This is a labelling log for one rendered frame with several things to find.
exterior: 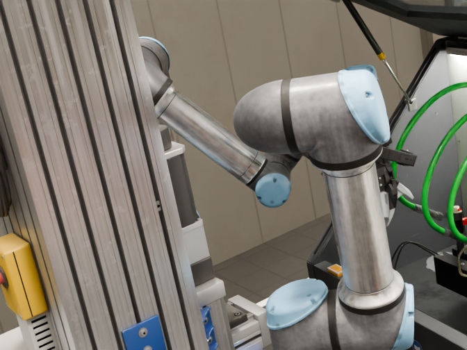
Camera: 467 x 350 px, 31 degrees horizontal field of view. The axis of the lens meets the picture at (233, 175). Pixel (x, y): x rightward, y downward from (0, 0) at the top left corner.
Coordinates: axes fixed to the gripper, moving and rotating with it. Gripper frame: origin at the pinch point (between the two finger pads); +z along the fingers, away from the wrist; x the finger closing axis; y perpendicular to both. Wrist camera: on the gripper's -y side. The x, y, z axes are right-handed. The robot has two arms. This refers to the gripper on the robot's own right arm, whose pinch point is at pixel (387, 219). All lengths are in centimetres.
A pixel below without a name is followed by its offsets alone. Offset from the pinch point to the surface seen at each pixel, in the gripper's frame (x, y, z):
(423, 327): 4.0, -2.9, 27.0
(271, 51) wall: -269, -122, 15
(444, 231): -3.3, -17.7, 10.3
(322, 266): -40.3, -4.1, 26.6
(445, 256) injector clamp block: -14.5, -25.8, 23.6
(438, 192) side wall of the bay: -43, -49, 20
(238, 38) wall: -267, -102, 2
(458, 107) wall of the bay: -40, -57, -4
